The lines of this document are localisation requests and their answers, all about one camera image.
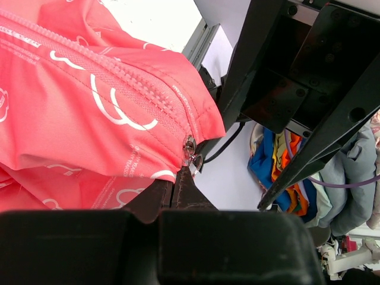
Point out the aluminium frame rail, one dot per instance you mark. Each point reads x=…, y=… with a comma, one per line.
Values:
x=199, y=43

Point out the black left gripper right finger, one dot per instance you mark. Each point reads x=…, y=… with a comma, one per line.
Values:
x=202, y=246

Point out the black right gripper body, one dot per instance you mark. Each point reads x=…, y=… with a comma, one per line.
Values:
x=316, y=54

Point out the pile of colourful clothes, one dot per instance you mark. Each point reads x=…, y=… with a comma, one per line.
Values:
x=342, y=196

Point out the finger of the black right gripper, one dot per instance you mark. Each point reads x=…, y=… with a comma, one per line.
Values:
x=259, y=26
x=355, y=109

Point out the pink printed hooded jacket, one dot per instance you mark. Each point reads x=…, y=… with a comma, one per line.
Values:
x=91, y=116

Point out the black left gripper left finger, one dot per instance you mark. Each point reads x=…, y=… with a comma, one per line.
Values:
x=84, y=246

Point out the white robot part in background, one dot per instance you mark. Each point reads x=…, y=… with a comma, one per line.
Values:
x=337, y=264

